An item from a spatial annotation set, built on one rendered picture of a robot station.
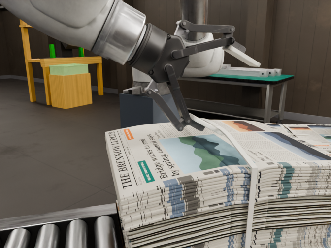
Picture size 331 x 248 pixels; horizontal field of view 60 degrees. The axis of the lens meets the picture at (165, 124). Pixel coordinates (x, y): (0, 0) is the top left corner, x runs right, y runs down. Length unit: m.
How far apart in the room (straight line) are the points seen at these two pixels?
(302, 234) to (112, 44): 0.44
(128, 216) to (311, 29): 4.81
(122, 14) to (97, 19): 0.04
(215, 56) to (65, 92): 4.83
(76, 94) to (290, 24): 4.05
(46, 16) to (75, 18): 0.04
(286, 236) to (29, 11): 0.52
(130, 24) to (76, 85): 5.57
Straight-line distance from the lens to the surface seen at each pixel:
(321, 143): 1.31
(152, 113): 1.20
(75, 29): 0.43
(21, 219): 0.82
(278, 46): 5.18
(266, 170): 0.46
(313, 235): 0.59
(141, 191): 0.39
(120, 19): 0.44
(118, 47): 0.44
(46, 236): 0.74
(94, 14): 0.42
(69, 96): 5.90
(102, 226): 0.73
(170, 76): 0.48
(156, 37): 0.46
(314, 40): 5.05
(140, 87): 1.24
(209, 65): 1.21
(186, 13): 1.08
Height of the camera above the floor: 1.21
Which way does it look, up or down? 16 degrees down
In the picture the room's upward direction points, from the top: straight up
